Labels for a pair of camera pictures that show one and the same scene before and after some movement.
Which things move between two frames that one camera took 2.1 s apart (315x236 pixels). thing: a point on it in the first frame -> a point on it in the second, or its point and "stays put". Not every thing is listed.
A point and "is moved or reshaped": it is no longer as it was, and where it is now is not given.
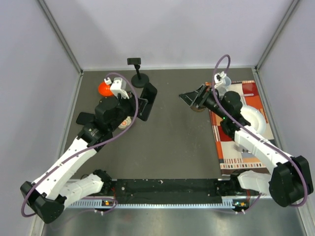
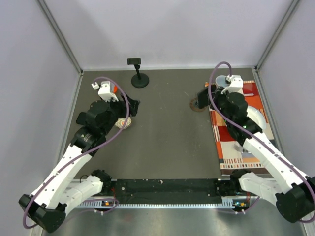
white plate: [254, 117] stays put
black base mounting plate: [170, 191] stays put
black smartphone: [145, 101] is moved or reshaped
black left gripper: [132, 102] -> [133, 105]
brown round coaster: [197, 109] stays put
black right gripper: [199, 98] -> [217, 94]
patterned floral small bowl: [125, 123] stays put
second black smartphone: [83, 118] stays put
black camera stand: [139, 79] stays put
